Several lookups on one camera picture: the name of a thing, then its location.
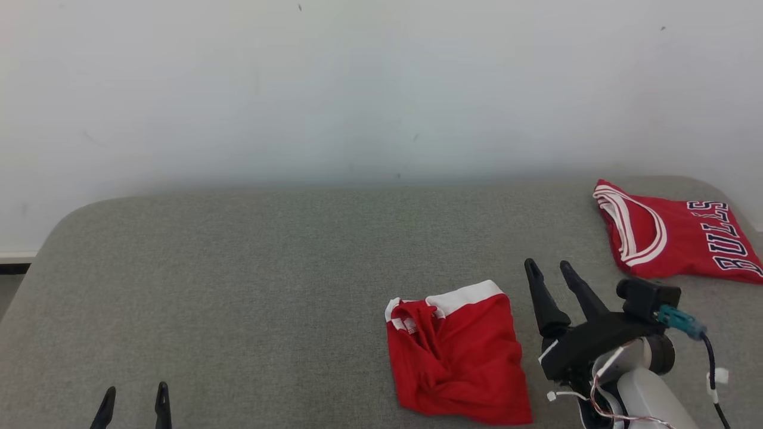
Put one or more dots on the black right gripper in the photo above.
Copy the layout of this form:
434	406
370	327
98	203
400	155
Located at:
590	345

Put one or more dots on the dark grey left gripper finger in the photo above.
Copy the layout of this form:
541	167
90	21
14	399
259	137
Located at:
104	411
163	411

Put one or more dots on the red Bulls basketball jersey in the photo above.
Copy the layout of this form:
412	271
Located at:
685	244

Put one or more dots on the grey fabric sofa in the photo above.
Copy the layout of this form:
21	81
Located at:
238	286

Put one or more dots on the white and black baseboard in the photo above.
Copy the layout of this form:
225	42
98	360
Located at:
15	262

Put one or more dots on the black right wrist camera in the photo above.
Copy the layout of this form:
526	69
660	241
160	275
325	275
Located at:
647	297

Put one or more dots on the teal right camera connector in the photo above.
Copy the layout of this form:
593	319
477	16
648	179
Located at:
679	322

